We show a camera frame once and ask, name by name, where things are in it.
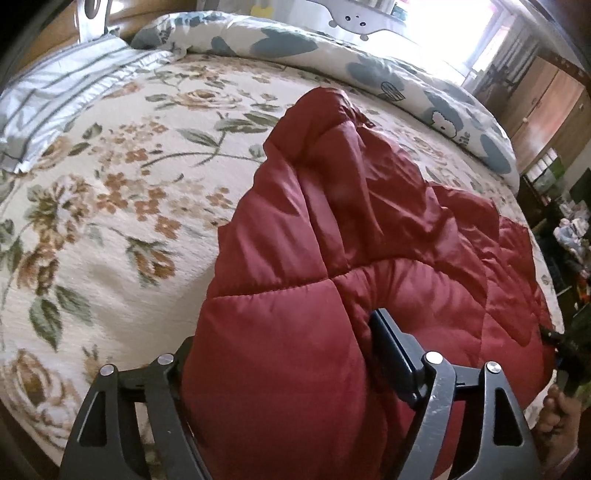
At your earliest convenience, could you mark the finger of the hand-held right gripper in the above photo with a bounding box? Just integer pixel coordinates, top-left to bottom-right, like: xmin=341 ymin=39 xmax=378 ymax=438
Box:
xmin=541 ymin=324 xmax=570 ymax=352

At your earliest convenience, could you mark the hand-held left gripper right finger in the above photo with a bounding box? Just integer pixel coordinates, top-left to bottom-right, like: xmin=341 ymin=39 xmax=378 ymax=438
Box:
xmin=369 ymin=308 xmax=539 ymax=480

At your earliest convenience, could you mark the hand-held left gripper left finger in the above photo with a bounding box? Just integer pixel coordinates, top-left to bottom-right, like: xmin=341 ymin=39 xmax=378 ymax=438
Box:
xmin=58 ymin=337 xmax=213 ymax=480

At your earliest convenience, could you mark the red quilted coat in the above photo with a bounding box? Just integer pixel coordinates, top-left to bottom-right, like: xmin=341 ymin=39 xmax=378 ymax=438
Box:
xmin=182 ymin=87 xmax=555 ymax=480

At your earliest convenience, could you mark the person's right hand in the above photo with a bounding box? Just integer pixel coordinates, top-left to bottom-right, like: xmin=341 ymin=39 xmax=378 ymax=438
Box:
xmin=534 ymin=385 xmax=583 ymax=446

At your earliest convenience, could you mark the dark cluttered shelf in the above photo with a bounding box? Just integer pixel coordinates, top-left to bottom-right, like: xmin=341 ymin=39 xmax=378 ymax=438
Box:
xmin=522 ymin=152 xmax=591 ymax=301

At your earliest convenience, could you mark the floral bedspread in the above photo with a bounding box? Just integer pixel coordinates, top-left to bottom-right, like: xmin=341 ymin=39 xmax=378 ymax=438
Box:
xmin=0 ymin=53 xmax=566 ymax=462

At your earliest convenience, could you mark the wooden wardrobe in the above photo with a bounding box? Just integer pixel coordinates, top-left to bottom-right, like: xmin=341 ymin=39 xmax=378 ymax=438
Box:
xmin=499 ymin=55 xmax=591 ymax=155

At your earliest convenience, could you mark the striped pillow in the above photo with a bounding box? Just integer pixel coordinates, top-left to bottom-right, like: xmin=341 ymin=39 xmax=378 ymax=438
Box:
xmin=0 ymin=36 xmax=174 ymax=174

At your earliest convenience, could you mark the white duvet with blue print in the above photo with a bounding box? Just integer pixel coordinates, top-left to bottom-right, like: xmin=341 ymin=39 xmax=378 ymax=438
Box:
xmin=131 ymin=11 xmax=520 ymax=185

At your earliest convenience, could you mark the bright window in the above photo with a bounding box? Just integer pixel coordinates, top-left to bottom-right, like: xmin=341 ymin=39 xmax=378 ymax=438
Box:
xmin=406 ymin=0 xmax=515 ymax=77

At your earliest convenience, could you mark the wooden headboard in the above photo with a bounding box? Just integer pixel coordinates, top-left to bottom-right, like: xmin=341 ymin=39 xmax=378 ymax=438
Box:
xmin=28 ymin=0 xmax=171 ymax=42

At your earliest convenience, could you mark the grey bed rail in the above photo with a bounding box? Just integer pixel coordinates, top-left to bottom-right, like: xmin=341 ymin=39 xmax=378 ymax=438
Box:
xmin=318 ymin=0 xmax=407 ymax=35

